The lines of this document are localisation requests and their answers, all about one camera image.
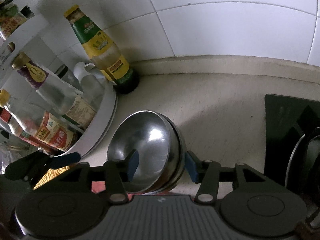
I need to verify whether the purple-label clear bottle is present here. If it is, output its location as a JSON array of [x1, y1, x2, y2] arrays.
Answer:
[[11, 52, 96, 130]]

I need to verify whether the white rotating condiment tray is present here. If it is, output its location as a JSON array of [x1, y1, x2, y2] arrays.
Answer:
[[1, 15, 117, 157]]

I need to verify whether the steel bowl back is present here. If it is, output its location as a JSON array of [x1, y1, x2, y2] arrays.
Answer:
[[140, 112, 186, 194]]

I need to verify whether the yellow chenille mat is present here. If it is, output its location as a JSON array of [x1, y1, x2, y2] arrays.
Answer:
[[33, 166, 71, 190]]

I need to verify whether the black gas stove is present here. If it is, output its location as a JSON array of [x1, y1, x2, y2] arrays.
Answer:
[[264, 94, 319, 205]]

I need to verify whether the red cloth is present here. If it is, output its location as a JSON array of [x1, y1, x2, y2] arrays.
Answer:
[[92, 181, 132, 203]]

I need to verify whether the yellow-green sesame oil bottle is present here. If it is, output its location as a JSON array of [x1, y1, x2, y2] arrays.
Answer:
[[64, 5, 140, 94]]

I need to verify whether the steel bowl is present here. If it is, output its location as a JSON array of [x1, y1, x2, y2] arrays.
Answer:
[[140, 112, 186, 194], [107, 111, 174, 193]]

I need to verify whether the red-label soy sauce bottle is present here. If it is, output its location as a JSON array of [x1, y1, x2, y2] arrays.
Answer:
[[1, 108, 53, 153]]

